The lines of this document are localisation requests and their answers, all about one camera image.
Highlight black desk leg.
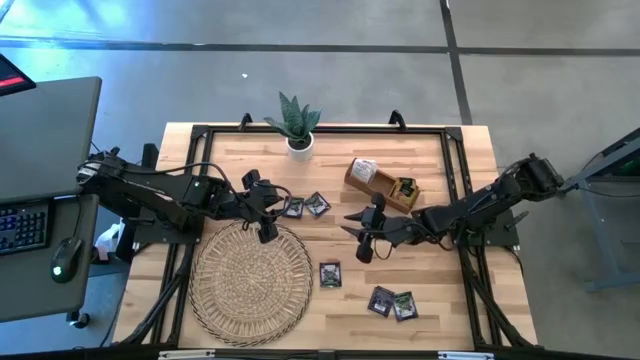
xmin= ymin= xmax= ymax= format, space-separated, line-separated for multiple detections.
xmin=141 ymin=142 xmax=161 ymax=169

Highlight black metal table frame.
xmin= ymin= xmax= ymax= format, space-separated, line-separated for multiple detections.
xmin=112 ymin=109 xmax=540 ymax=351

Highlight round woven placemat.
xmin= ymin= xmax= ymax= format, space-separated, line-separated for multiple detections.
xmin=188 ymin=218 xmax=315 ymax=348

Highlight grey desk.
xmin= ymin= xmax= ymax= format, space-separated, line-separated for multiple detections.
xmin=0 ymin=193 xmax=100 ymax=324

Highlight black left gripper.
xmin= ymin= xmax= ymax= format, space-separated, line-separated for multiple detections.
xmin=232 ymin=168 xmax=292 ymax=245

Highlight wooden tea box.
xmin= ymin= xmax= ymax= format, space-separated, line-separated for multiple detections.
xmin=343 ymin=158 xmax=422 ymax=215

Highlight white light strip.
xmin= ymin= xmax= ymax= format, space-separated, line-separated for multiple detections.
xmin=158 ymin=349 xmax=217 ymax=360
xmin=438 ymin=351 xmax=496 ymax=360

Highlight grey raised desk shelf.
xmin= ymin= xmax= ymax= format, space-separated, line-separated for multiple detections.
xmin=0 ymin=76 xmax=103 ymax=205

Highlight snake plant in white pot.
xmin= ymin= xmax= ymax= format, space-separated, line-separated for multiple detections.
xmin=263 ymin=91 xmax=323 ymax=163

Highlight black monitor with red stripe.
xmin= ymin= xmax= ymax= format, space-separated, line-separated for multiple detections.
xmin=0 ymin=52 xmax=38 ymax=98

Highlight black computer mouse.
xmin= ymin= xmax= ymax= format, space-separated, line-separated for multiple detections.
xmin=49 ymin=236 xmax=84 ymax=285

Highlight grey metal stand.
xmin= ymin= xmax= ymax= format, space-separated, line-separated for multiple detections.
xmin=564 ymin=127 xmax=640 ymax=294

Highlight black caster wheel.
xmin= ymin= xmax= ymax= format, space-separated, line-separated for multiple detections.
xmin=66 ymin=309 xmax=93 ymax=330

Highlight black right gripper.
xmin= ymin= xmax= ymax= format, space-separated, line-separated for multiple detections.
xmin=341 ymin=192 xmax=411 ymax=265

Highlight black keyboard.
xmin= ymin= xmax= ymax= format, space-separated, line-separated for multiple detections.
xmin=0 ymin=199 xmax=54 ymax=257

